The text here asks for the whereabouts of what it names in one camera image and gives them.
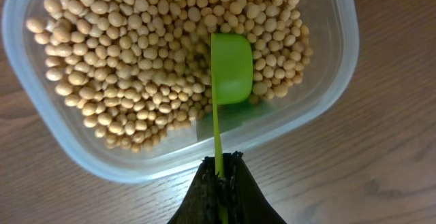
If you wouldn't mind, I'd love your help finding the clear container of soybeans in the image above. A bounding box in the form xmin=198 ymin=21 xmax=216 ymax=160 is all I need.
xmin=1 ymin=0 xmax=360 ymax=185

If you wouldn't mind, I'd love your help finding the green plastic scoop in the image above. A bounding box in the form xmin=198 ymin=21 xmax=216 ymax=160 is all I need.
xmin=210 ymin=33 xmax=254 ymax=224

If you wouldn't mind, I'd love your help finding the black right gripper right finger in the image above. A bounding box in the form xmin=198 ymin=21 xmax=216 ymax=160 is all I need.
xmin=223 ymin=151 xmax=286 ymax=224

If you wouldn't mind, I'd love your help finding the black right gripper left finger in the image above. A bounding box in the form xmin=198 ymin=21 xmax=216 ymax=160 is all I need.
xmin=168 ymin=157 xmax=220 ymax=224

